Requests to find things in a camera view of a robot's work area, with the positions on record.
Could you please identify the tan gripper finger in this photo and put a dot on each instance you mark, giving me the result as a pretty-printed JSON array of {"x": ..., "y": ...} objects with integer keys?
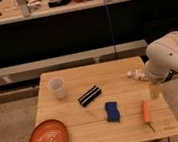
[{"x": 155, "y": 90}]

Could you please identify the orange pepper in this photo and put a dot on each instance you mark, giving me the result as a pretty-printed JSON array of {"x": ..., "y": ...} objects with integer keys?
[{"x": 146, "y": 114}]

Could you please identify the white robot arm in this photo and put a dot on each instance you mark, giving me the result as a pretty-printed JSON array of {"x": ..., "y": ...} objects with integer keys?
[{"x": 162, "y": 58}]

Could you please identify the white ceramic cup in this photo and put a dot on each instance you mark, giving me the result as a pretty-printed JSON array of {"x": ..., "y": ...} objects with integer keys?
[{"x": 56, "y": 86}]

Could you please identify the small white object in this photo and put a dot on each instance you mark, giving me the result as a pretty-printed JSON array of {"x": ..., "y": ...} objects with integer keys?
[{"x": 137, "y": 74}]

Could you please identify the blue sponge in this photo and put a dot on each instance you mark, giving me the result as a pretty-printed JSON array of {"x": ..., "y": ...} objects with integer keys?
[{"x": 112, "y": 112}]

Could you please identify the wooden table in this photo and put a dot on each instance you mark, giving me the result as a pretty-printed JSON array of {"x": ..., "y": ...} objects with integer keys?
[{"x": 89, "y": 123}]

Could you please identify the black white striped block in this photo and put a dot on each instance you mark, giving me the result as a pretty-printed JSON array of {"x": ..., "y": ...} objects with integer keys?
[{"x": 90, "y": 95}]

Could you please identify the orange plate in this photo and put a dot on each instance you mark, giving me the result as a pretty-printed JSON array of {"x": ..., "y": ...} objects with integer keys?
[{"x": 50, "y": 131}]

